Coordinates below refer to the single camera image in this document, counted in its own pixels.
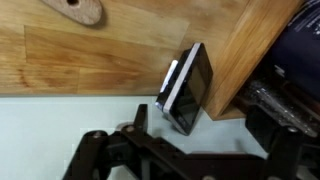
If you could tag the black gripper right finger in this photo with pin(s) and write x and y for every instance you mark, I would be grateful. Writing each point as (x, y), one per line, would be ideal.
(292, 155)

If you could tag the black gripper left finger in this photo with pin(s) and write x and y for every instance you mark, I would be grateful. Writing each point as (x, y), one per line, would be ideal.
(149, 158)

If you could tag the black silver digital timer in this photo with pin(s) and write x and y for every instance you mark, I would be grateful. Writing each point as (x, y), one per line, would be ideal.
(185, 87)

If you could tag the wooden spoon on counter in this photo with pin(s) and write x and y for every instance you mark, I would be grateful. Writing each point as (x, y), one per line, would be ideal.
(87, 12)

